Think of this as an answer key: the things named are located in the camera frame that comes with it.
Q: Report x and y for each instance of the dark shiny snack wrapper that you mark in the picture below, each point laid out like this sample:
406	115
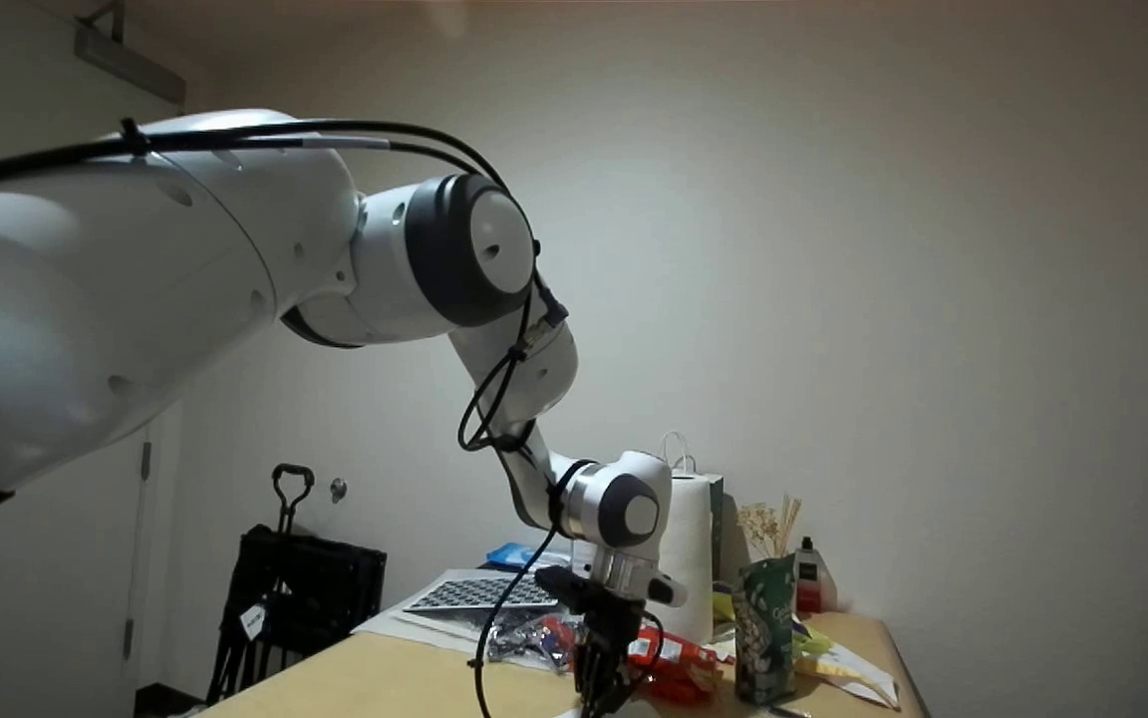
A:
535	645

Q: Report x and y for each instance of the wooden sticks bundle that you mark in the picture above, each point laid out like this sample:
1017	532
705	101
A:
775	528

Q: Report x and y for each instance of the black folding hand cart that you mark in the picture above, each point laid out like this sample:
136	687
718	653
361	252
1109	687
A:
300	585

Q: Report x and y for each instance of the green glass bottle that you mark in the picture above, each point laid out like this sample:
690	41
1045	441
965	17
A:
767	633

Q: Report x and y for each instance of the blue tissue pack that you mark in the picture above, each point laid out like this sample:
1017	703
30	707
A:
508	555

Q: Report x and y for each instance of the white door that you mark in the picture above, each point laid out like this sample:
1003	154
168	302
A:
59	601

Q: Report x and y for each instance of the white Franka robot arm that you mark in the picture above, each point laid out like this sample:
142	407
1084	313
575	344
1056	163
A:
136	266

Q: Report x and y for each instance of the small metal wall knob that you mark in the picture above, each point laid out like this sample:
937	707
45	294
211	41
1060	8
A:
337	486

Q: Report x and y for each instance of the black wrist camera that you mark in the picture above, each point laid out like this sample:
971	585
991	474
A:
561	585

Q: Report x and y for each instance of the red snack package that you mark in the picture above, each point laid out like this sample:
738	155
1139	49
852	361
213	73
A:
678	661

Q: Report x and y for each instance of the white paper towel roll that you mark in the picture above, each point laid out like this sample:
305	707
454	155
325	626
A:
696	559

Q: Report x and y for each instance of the white crumpled wrapper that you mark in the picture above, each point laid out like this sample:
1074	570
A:
859	675

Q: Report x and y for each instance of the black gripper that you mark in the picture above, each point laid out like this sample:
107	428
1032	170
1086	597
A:
613	634

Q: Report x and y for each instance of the grey door closer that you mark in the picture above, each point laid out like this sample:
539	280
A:
131	64

